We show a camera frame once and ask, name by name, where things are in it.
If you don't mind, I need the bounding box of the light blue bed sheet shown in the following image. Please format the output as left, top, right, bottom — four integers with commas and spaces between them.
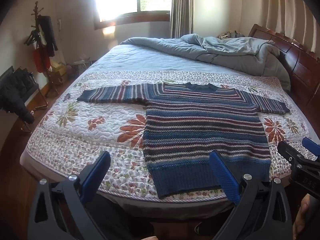
96, 44, 250, 76

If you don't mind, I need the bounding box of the blue striped knit sweater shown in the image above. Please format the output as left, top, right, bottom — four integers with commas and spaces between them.
76, 82, 290, 200

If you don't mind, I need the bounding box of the red hanging bag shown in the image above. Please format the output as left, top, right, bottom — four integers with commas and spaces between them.
34, 47, 52, 73

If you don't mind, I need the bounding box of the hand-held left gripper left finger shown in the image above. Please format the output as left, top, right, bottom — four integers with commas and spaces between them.
27, 151, 112, 240

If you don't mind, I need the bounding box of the woven basket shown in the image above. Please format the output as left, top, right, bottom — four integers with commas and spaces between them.
74, 59, 92, 77

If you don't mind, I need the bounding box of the person's right hand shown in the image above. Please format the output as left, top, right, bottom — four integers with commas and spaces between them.
292, 196, 315, 240

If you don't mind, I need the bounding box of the patterned pillow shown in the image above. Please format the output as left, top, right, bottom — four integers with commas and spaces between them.
219, 31, 247, 40

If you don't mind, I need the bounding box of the black jacket on stand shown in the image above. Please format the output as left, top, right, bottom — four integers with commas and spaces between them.
0, 66, 39, 124

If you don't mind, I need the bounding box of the wooden coat rack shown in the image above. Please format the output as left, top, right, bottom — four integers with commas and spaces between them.
24, 1, 63, 110

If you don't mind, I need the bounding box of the floral quilted bedspread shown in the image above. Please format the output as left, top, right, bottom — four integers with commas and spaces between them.
26, 70, 314, 204

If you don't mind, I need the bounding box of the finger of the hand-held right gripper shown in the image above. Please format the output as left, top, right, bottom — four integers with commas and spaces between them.
302, 137, 320, 162
277, 140, 312, 178

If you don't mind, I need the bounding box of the wooden framed window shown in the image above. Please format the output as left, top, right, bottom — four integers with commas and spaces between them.
93, 0, 173, 30

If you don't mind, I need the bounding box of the black hanging coat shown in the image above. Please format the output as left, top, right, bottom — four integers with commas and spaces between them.
39, 15, 58, 58

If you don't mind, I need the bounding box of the wooden box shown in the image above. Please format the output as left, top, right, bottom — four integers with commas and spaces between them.
49, 62, 68, 85

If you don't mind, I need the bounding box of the white pleated curtain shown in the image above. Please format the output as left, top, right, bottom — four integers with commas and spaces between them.
260, 0, 320, 55

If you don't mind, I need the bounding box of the grey blue duvet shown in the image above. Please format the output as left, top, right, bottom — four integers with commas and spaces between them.
120, 34, 292, 92

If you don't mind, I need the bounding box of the wooden bed headboard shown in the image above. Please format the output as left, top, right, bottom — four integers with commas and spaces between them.
247, 24, 320, 140

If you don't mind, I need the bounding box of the grey curtain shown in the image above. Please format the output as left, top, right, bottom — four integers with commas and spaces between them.
170, 0, 194, 39

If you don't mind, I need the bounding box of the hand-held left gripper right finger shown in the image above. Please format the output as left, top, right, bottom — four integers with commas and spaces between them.
209, 150, 293, 240

